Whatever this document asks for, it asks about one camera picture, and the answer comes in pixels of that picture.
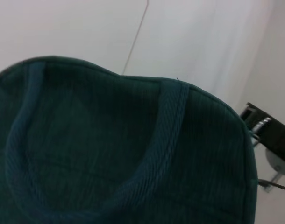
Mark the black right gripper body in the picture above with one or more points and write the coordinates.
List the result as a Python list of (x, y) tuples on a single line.
[(278, 137)]

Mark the dark teal fabric bag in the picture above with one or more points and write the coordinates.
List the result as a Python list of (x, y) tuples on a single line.
[(109, 128)]

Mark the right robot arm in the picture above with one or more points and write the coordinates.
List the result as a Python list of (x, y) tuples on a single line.
[(280, 165)]

